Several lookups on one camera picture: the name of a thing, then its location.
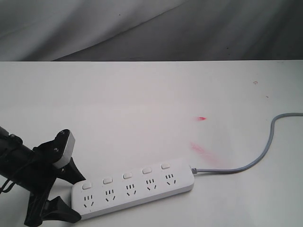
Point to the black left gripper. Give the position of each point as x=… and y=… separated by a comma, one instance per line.
x=42, y=174

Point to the white five-outlet power strip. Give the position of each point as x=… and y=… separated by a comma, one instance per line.
x=103, y=195

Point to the grey backdrop cloth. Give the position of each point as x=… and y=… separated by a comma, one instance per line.
x=151, y=30

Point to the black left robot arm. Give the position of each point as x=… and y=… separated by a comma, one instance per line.
x=14, y=158

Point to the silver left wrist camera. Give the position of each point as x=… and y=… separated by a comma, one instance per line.
x=63, y=148

